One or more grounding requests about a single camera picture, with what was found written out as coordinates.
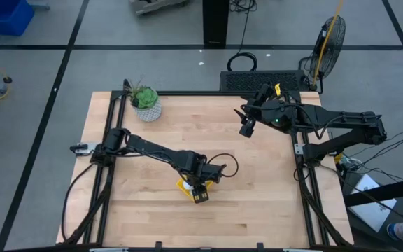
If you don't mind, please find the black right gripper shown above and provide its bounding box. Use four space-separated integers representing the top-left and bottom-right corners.
233 91 295 138

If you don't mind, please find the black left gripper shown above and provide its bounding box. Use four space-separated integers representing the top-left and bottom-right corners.
184 150 227 204

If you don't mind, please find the yellow plastic slotted basket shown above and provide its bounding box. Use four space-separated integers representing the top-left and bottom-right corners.
176 176 215 203

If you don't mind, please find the black perforated computer case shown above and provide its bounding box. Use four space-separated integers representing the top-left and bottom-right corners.
219 69 311 93

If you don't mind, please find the succulent in white patterned pot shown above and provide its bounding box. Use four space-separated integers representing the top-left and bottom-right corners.
123 78 163 123

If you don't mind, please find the black upright pillar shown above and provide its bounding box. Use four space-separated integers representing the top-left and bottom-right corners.
203 0 230 46

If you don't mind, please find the black floor fan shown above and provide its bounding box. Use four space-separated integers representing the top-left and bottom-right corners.
299 14 347 95

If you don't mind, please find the white power strip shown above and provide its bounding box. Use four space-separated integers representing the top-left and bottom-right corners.
334 153 363 172

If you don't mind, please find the grey flat object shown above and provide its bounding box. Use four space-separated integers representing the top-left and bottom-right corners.
129 0 190 15

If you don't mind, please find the black metal beam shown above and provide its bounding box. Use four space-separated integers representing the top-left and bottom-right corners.
344 174 403 208

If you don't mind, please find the white laptop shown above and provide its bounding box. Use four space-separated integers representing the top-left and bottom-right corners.
348 173 397 234

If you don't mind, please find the blue plastic bin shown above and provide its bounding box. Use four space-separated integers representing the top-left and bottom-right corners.
0 0 36 36

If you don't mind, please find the black coiled cable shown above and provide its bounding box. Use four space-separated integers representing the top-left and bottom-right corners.
226 0 258 73

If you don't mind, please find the yellow hanging cable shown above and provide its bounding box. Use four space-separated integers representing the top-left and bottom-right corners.
310 0 344 88

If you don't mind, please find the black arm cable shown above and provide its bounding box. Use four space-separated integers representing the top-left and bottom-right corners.
60 162 96 242

